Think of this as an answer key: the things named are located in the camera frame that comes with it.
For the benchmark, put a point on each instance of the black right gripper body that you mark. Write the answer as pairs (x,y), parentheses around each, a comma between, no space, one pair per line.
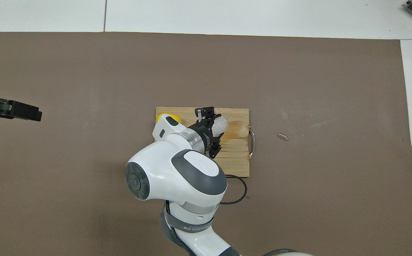
(204,135)

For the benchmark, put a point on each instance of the small clear plastic cup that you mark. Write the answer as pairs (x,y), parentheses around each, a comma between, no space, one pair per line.
(220,124)

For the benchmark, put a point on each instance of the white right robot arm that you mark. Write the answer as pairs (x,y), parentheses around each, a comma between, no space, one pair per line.
(177,170)

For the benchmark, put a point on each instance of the wooden cutting board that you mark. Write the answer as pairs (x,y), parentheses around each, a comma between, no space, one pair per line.
(236,156)

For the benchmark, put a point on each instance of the brown paper table mat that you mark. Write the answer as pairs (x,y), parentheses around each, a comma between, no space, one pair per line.
(206,71)

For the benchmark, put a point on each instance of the yellow lemon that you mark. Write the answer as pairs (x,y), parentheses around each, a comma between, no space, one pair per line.
(165,116)

